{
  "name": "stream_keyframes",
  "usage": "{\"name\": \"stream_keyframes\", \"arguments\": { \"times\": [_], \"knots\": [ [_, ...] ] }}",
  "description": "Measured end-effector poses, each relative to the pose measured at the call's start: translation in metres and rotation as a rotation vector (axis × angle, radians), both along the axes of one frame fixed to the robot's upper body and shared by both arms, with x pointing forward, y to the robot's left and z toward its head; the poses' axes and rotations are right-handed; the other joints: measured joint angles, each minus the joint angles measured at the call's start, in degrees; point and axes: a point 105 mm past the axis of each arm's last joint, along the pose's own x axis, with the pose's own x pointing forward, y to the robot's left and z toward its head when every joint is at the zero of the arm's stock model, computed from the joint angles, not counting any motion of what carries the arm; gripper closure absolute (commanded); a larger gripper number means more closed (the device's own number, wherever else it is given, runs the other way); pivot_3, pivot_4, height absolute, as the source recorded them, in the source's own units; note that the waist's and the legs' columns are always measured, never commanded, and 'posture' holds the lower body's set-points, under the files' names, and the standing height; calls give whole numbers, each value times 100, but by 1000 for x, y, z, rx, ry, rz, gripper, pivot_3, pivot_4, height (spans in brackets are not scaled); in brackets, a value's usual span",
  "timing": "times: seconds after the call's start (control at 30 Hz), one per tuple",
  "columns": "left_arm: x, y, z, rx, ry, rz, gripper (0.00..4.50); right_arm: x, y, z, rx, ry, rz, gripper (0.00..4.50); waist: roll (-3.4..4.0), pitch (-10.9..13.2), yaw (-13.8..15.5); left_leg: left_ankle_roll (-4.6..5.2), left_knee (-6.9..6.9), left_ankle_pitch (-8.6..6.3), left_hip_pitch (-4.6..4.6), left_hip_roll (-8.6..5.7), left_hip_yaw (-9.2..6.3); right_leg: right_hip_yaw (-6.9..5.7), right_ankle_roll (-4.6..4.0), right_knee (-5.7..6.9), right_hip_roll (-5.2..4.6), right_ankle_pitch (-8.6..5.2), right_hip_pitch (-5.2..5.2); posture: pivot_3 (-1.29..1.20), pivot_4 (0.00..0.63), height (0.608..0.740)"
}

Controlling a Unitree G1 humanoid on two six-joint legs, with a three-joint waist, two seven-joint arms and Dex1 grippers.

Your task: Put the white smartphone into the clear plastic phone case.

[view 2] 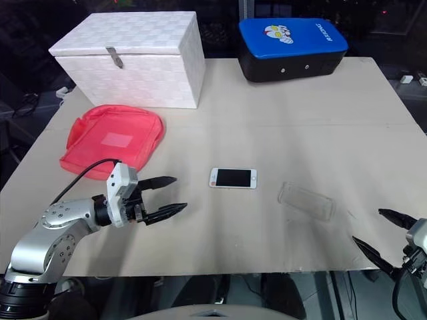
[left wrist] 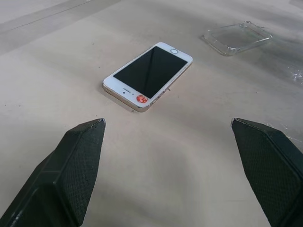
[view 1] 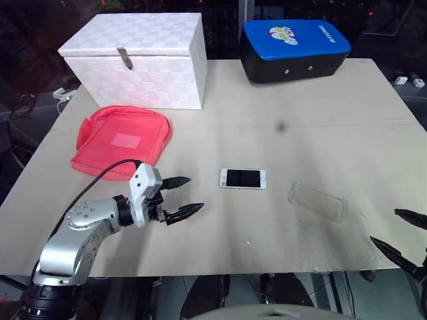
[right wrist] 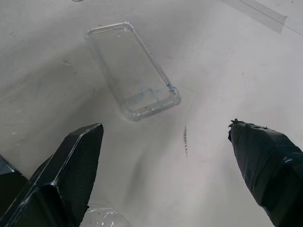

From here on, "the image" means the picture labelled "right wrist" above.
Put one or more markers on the clear tape strip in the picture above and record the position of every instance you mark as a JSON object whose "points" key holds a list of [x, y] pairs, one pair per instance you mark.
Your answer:
{"points": [[258, 13]]}

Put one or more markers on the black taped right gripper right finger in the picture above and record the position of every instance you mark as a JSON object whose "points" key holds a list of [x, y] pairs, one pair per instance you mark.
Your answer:
{"points": [[265, 170]]}

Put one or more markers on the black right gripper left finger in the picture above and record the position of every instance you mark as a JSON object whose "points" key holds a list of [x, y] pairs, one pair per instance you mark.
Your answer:
{"points": [[64, 170]]}

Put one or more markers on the clear transparent phone case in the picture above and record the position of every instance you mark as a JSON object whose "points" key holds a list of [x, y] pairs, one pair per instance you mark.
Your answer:
{"points": [[132, 73]]}

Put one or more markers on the crumpled clear plastic wrap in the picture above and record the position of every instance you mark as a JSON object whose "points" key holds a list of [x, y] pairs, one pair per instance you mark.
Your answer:
{"points": [[104, 216]]}

